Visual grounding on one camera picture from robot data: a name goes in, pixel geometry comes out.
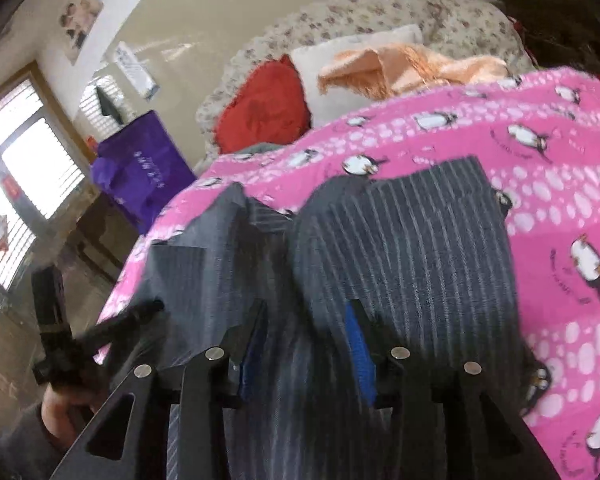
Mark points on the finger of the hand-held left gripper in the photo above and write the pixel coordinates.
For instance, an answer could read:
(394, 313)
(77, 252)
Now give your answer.
(125, 321)

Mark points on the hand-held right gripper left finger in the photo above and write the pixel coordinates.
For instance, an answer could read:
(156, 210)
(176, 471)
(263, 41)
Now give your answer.
(250, 360)

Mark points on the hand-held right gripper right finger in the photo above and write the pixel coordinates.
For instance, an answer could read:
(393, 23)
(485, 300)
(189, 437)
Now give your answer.
(360, 362)

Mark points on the grey pinstriped coat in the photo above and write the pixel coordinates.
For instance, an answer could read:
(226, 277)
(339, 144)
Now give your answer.
(405, 250)

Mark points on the person's left forearm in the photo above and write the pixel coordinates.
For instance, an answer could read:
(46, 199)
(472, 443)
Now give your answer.
(20, 447)

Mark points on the person's left hand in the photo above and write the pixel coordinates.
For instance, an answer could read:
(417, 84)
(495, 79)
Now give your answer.
(62, 415)

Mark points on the dark wooden side table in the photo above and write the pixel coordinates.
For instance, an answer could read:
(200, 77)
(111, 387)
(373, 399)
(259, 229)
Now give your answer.
(97, 245)

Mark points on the barred window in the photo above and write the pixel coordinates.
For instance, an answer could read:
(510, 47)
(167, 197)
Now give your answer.
(15, 195)

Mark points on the purple tote bag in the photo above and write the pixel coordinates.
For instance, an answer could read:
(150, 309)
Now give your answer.
(142, 165)

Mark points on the dark hanging cloth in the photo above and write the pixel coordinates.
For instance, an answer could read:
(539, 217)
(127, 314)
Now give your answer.
(107, 104)

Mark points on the red heart-shaped pillow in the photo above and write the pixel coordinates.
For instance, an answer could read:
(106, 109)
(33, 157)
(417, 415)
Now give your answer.
(265, 105)

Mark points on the pink penguin print blanket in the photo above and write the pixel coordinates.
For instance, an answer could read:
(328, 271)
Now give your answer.
(555, 185)

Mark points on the white pillow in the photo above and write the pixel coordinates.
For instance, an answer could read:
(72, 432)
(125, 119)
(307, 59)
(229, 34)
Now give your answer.
(340, 70)

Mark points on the orange fringed scarf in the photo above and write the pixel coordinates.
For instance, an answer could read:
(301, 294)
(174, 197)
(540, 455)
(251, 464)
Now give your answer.
(405, 72)

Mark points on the floral sofa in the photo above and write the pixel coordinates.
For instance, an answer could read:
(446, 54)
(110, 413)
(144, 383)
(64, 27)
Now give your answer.
(380, 15)

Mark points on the dark carved wooden cabinet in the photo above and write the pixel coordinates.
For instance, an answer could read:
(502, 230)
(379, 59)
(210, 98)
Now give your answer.
(560, 25)

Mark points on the red wall sticker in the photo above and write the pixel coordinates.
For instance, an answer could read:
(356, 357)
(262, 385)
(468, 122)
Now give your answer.
(93, 141)

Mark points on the white lattice wall panel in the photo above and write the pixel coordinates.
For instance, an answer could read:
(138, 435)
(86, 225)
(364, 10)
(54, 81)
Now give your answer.
(97, 105)

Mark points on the wall calendar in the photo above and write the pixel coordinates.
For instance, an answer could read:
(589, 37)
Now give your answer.
(136, 71)

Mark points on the wall poster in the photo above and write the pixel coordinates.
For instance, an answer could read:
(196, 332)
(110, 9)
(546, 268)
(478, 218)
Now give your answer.
(80, 16)

